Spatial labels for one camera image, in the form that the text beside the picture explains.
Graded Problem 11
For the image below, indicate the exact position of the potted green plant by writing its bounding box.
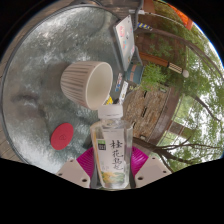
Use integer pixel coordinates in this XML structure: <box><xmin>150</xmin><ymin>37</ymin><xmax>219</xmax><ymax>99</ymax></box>
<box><xmin>125</xmin><ymin>62</ymin><xmax>168</xmax><ymax>91</ymax></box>

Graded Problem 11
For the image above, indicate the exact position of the yellow blue striped cone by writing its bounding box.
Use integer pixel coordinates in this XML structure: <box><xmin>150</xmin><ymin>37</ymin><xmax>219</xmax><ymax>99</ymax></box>
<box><xmin>137</xmin><ymin>21</ymin><xmax>153</xmax><ymax>32</ymax></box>

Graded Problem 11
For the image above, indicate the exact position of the clear plastic drink bottle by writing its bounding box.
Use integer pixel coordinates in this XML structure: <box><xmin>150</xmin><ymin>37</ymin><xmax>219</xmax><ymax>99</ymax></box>
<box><xmin>89</xmin><ymin>104</ymin><xmax>134</xmax><ymax>191</ymax></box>

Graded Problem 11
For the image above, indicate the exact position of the orange patio umbrella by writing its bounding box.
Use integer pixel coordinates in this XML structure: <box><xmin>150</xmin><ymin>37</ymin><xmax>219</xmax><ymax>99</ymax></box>
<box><xmin>168</xmin><ymin>3</ymin><xmax>194</xmax><ymax>31</ymax></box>

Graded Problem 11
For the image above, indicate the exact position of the flat round red coaster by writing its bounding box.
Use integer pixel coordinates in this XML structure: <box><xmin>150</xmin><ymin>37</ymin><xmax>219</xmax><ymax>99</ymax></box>
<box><xmin>50</xmin><ymin>122</ymin><xmax>75</xmax><ymax>151</ymax></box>

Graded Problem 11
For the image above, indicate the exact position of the blue printed card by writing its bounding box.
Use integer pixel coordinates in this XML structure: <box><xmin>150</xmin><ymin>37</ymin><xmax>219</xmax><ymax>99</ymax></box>
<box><xmin>114</xmin><ymin>72</ymin><xmax>124</xmax><ymax>93</ymax></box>

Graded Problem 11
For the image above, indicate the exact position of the silver laptop with stickers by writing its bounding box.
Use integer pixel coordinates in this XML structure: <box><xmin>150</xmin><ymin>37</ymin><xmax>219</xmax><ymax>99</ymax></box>
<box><xmin>113</xmin><ymin>14</ymin><xmax>136</xmax><ymax>72</ymax></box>

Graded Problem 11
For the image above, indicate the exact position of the leaning slim tree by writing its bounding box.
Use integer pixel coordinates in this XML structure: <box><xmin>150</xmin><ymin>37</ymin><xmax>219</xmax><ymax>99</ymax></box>
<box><xmin>133</xmin><ymin>26</ymin><xmax>224</xmax><ymax>79</ymax></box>

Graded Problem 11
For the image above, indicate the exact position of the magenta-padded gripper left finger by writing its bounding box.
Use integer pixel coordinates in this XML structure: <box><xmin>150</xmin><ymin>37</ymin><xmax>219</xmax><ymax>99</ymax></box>
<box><xmin>56</xmin><ymin>147</ymin><xmax>98</xmax><ymax>189</ymax></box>

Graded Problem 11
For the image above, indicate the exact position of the globe-topped wooden lamp post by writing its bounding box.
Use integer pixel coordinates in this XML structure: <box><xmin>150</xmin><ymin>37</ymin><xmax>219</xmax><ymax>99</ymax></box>
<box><xmin>138</xmin><ymin>51</ymin><xmax>190</xmax><ymax>78</ymax></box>

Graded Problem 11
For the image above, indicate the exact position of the white printed card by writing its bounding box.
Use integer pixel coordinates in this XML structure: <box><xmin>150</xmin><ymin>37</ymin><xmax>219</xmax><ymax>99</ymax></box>
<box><xmin>118</xmin><ymin>79</ymin><xmax>129</xmax><ymax>104</ymax></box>

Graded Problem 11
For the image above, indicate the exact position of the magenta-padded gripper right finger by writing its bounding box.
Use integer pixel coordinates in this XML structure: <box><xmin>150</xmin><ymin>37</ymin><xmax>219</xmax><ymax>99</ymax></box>
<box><xmin>129</xmin><ymin>146</ymin><xmax>172</xmax><ymax>189</ymax></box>

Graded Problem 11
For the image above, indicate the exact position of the tall dark-trunk tree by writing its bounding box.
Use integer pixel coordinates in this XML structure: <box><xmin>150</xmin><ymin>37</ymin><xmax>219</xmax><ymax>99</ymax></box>
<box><xmin>133</xmin><ymin>99</ymin><xmax>224</xmax><ymax>174</ymax></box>

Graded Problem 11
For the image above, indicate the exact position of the white ribbed mug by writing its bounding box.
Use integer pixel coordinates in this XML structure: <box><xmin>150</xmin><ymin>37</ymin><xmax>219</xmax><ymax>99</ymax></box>
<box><xmin>60</xmin><ymin>60</ymin><xmax>114</xmax><ymax>111</ymax></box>

